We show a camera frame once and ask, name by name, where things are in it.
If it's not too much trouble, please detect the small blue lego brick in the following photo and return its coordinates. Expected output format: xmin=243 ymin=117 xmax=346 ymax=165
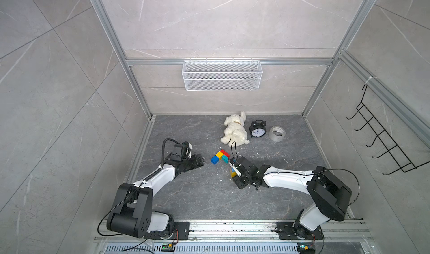
xmin=211 ymin=156 xmax=219 ymax=164

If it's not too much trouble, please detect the teal lego brick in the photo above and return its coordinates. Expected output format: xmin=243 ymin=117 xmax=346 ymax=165
xmin=221 ymin=154 xmax=229 ymax=163

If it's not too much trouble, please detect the long red lego brick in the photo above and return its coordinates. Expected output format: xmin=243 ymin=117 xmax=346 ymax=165
xmin=221 ymin=149 xmax=230 ymax=158

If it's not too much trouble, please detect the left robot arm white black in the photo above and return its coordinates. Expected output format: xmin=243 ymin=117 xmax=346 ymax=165
xmin=104 ymin=138 xmax=205 ymax=238

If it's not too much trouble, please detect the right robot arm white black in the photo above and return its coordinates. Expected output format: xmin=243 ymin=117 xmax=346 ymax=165
xmin=229 ymin=157 xmax=352 ymax=239

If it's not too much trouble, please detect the white plush dog toy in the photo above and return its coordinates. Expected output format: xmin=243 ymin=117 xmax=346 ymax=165
xmin=221 ymin=111 xmax=250 ymax=147

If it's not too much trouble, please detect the black alarm clock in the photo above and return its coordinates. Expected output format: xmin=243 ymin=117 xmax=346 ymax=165
xmin=249 ymin=120 xmax=267 ymax=138

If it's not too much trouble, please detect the grey tape roll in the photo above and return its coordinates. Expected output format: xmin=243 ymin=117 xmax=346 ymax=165
xmin=269 ymin=126 xmax=286 ymax=142

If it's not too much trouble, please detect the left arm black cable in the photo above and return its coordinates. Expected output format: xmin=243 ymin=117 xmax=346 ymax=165
xmin=160 ymin=138 xmax=182 ymax=169

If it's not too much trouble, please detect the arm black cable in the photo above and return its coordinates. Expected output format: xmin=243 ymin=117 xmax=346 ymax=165
xmin=160 ymin=138 xmax=182 ymax=169
xmin=265 ymin=168 xmax=361 ymax=208

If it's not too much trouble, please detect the aluminium mounting rail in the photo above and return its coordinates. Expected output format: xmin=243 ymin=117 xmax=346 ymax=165
xmin=93 ymin=219 xmax=374 ymax=243

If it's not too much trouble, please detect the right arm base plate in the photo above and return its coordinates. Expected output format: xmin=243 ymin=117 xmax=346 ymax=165
xmin=274 ymin=221 xmax=324 ymax=241

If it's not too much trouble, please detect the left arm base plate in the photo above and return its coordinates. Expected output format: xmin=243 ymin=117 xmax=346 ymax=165
xmin=143 ymin=222 xmax=190 ymax=241

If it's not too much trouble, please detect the white wire mesh basket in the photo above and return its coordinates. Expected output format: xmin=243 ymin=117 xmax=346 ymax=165
xmin=181 ymin=60 xmax=263 ymax=91

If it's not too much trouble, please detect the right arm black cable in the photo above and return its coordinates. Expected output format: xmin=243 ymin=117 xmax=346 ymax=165
xmin=265 ymin=168 xmax=361 ymax=208

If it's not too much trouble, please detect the black wire hook rack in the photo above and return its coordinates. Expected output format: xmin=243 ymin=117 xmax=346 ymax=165
xmin=346 ymin=84 xmax=430 ymax=176

